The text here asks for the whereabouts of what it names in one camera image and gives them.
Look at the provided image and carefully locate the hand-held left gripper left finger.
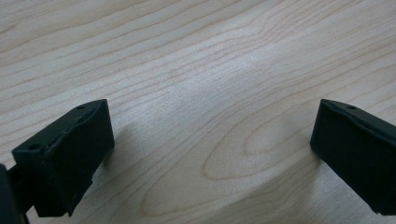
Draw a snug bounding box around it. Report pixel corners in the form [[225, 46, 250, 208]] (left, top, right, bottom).
[[11, 98, 116, 218]]

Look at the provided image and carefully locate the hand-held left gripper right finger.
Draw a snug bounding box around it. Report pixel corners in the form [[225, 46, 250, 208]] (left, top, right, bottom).
[[309, 98, 396, 217]]

